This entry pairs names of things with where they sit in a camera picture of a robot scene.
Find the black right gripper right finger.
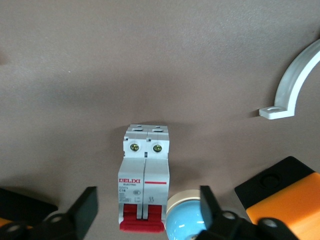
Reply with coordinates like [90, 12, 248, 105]
[192, 185, 297, 240]

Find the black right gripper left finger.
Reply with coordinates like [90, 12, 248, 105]
[0, 186, 99, 240]

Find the white circuit breaker red switch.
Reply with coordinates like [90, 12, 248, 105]
[117, 123, 171, 234]

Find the light blue dome buzzer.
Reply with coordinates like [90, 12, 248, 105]
[165, 189, 213, 240]

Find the orange push-button box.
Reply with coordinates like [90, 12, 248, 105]
[234, 156, 320, 240]
[0, 186, 59, 230]

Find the small white pipe clamp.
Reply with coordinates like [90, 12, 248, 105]
[258, 38, 320, 121]

